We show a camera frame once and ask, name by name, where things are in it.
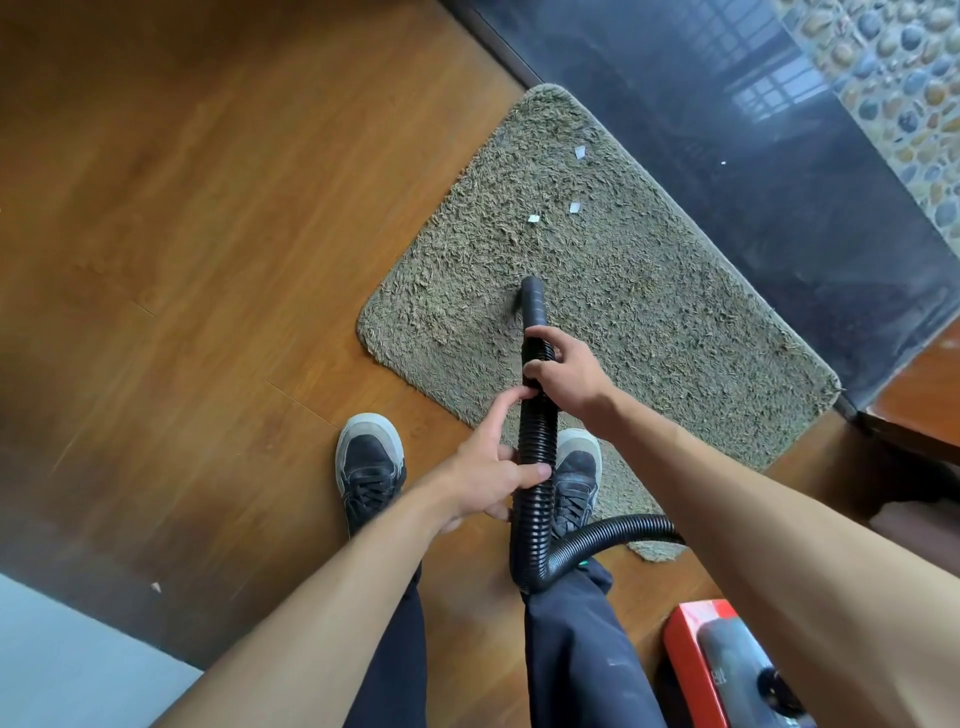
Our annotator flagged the person's right hand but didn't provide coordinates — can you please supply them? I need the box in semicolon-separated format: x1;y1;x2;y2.
522;326;619;436

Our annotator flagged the person's right black grey shoe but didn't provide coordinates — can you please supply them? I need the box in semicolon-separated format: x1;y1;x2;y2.
549;429;604;547

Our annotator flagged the white flat board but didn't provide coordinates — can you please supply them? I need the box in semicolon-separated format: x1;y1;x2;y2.
0;573;205;728

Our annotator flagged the person's left black grey shoe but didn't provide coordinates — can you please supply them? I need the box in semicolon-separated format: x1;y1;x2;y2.
334;413;408;539

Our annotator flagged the person's dark trouser leg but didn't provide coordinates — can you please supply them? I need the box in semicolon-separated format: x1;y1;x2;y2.
522;556;670;728
363;562;429;728

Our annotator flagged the person's right forearm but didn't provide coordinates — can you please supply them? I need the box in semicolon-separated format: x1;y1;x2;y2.
588;388;960;728

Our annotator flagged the person's left dark trouser leg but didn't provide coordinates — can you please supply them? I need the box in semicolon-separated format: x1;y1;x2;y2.
363;562;429;728

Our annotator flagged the black ribbed vacuum hose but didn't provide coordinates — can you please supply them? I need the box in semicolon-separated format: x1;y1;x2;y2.
508;276;686;597

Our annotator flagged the beige shaggy rug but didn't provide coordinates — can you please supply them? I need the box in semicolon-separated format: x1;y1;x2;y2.
356;84;843;564

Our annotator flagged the red and black vacuum cleaner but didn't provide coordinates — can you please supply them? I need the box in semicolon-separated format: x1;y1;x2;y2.
662;599;820;728

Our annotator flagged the brown wooden furniture piece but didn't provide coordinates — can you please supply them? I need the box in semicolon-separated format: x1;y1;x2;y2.
853;315;960;468

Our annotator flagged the person's black grey shoe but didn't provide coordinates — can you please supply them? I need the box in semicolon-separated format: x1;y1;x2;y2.
334;413;408;539
549;429;604;547

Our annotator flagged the person's left hand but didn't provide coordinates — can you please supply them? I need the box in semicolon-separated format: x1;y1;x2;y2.
420;384;553;534

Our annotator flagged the person's right dark trouser leg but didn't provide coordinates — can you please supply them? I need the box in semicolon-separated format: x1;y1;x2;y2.
522;556;670;728

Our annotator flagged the person's left forearm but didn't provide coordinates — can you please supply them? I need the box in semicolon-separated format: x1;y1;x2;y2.
153;480;462;728

